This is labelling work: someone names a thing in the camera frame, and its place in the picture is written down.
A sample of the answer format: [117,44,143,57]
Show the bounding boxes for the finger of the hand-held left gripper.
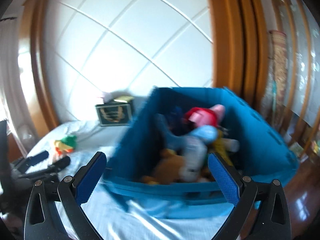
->
[22,156,71,180]
[15,150,50,173]

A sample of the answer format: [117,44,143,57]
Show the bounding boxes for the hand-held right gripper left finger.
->
[24,151,107,240]

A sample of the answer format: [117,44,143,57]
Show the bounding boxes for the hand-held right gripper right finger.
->
[207,152,292,240]

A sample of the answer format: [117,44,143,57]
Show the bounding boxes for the yellow toy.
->
[212,129,232,167]

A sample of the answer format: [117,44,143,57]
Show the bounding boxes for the blue plastic storage crate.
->
[102,86,300,219]

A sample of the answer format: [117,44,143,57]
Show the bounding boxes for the pink pig plush red dress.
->
[184,104,225,128]

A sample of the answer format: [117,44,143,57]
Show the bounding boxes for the yellow duck plush green hat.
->
[51,135,78,159]

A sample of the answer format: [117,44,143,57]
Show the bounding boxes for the blue smiley plush toy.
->
[154,114,219,178]

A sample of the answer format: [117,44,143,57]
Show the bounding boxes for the brown plush toy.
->
[140,149,190,184]

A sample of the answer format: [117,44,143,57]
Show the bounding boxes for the white curtain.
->
[0,17,35,155]

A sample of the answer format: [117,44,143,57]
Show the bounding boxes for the yellow sticky note pad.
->
[114,95,134,103]

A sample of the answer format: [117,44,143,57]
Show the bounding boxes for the patterned hanging tapestry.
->
[269,30,288,100]

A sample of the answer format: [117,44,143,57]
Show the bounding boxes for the wooden frosted glass screen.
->
[265,0,320,160]

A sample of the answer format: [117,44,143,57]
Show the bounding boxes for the black gift box gold handles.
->
[95,102,135,127]

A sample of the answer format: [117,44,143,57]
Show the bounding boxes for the wooden wall pillar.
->
[21,0,60,130]
[204,0,270,110]

